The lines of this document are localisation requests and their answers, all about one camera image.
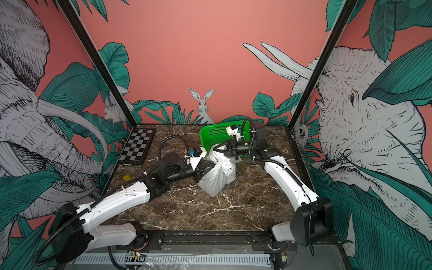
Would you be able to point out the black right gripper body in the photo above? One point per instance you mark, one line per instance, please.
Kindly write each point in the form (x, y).
(234, 149)

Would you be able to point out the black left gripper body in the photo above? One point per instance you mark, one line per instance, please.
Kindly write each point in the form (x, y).
(196, 174)

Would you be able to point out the white plastic bag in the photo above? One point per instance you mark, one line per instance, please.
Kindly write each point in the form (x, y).
(223, 173)

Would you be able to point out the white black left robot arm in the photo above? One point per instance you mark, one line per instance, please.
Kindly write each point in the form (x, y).
(76, 229)

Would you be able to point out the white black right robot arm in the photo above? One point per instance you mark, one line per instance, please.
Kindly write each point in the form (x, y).
(314, 216)

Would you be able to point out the green plastic basket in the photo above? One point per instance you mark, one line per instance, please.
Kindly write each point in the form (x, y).
(219, 133)

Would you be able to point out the black white checkerboard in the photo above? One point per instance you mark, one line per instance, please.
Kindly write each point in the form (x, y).
(137, 146)

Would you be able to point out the small yellow object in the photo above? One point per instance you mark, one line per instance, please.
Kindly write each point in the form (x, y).
(127, 177)

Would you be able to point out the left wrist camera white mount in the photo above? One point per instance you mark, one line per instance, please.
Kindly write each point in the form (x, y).
(194, 156)

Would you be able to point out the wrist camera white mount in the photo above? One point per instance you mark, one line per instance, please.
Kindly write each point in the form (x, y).
(233, 130)
(194, 156)

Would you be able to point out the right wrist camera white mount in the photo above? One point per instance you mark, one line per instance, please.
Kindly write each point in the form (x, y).
(233, 130)

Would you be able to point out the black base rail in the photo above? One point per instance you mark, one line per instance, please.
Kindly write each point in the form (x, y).
(154, 240)

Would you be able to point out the left black frame post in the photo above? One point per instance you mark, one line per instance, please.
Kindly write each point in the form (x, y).
(83, 35)

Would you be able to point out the black frame post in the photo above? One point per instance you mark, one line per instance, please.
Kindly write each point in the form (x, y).
(83, 35)
(333, 38)

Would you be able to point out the white slotted cable duct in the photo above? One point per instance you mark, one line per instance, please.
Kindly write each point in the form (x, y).
(261, 260)

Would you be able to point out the right black frame post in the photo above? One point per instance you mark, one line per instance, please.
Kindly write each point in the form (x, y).
(333, 38)

